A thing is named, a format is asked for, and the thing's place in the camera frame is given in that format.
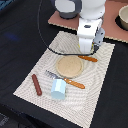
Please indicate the round tan plate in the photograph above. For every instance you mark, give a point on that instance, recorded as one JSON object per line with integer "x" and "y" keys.
{"x": 69, "y": 66}

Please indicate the light blue cup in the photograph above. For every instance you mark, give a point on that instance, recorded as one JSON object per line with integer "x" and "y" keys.
{"x": 58, "y": 89}

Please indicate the pink toy stove board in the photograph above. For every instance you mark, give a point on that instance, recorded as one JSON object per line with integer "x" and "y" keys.
{"x": 112, "y": 30}

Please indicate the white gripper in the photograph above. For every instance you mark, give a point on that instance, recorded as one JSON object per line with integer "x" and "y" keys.
{"x": 90, "y": 33}

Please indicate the beige bowl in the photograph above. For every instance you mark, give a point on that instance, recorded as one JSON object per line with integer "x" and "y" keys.
{"x": 123, "y": 14}

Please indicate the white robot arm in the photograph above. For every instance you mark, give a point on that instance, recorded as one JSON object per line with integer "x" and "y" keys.
{"x": 85, "y": 16}

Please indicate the beige woven placemat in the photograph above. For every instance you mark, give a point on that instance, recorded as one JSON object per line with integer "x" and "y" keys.
{"x": 79, "y": 104}

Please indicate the fork with orange handle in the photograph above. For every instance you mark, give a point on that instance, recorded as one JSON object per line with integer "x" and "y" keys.
{"x": 71, "y": 82}

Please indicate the knife with orange handle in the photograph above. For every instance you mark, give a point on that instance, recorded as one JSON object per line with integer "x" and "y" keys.
{"x": 88, "y": 58}

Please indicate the brown toy sausage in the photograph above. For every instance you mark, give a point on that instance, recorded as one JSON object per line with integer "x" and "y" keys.
{"x": 36, "y": 84}

